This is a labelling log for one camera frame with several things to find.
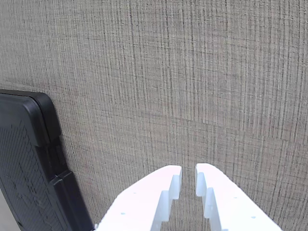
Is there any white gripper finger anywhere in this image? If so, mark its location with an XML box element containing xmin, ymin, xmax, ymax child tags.
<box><xmin>194</xmin><ymin>163</ymin><xmax>282</xmax><ymax>231</ymax></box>
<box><xmin>95</xmin><ymin>165</ymin><xmax>183</xmax><ymax>231</ymax></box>

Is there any black plastic flat case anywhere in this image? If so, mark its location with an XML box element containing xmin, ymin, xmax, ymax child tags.
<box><xmin>0</xmin><ymin>89</ymin><xmax>95</xmax><ymax>231</ymax></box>

